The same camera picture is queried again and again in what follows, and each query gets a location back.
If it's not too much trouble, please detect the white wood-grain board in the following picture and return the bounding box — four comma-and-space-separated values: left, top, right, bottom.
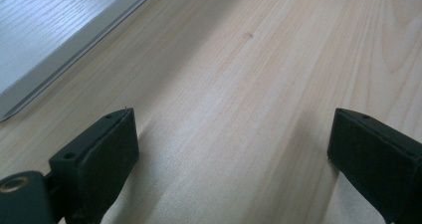
0, 0, 165, 122

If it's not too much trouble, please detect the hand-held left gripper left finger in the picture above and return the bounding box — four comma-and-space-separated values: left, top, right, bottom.
48, 107, 140, 224

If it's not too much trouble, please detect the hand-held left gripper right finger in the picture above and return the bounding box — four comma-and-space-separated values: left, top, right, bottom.
326, 108, 422, 224

